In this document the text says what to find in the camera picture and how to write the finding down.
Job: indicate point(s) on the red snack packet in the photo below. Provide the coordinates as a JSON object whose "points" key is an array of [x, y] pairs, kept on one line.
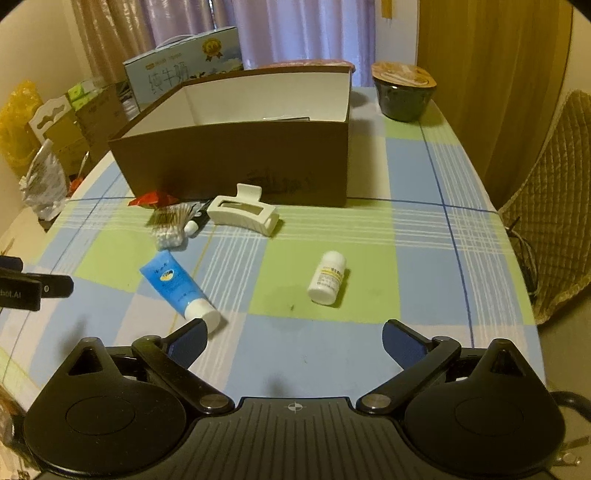
{"points": [[154, 200]]}

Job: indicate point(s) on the quilted chair back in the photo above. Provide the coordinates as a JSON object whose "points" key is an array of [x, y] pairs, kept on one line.
{"points": [[552, 210]]}

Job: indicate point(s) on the white pill bottle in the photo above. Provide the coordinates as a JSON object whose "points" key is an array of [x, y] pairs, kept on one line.
{"points": [[327, 279]]}

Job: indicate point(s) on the checkered tablecloth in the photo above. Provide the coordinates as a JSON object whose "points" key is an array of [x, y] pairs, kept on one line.
{"points": [[302, 309]]}

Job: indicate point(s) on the blue hand cream tube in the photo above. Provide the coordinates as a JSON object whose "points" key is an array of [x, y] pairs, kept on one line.
{"points": [[174, 284]]}

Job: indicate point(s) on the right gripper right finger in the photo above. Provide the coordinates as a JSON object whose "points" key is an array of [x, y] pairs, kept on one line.
{"points": [[422, 360]]}

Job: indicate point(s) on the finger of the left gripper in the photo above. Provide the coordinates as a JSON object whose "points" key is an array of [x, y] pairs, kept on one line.
{"points": [[24, 290]]}

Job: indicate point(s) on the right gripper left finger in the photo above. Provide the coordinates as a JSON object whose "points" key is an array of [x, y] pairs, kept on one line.
{"points": [[167, 360]]}

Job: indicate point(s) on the white hair claw clip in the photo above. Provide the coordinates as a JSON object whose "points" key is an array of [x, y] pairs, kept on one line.
{"points": [[244, 210]]}

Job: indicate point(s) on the yellow plastic bag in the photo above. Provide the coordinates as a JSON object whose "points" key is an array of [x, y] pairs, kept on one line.
{"points": [[18, 142]]}

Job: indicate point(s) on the tan curtain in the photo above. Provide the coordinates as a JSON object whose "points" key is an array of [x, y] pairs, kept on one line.
{"points": [[500, 67]]}

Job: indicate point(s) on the white plastic bag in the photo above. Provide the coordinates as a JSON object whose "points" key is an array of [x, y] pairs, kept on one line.
{"points": [[45, 186]]}

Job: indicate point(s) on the cotton swab bag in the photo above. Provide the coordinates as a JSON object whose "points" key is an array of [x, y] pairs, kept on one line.
{"points": [[167, 224]]}

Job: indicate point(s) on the brown cardboard boxes stack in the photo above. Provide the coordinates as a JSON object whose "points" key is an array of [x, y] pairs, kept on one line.
{"points": [[80, 124]]}

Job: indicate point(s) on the brown cardboard storage box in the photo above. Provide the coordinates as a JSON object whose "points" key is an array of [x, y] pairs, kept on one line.
{"points": [[284, 129]]}

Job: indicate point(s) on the black white pen tube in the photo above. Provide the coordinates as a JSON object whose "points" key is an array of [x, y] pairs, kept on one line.
{"points": [[198, 219]]}

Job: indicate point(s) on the blue milk carton box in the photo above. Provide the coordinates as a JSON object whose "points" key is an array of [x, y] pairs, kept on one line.
{"points": [[152, 74]]}

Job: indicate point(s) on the dark instant noodle bowl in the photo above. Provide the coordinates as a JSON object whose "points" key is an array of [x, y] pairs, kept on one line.
{"points": [[403, 90]]}

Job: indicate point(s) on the purple curtain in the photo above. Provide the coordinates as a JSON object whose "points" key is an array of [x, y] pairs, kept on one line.
{"points": [[273, 31]]}

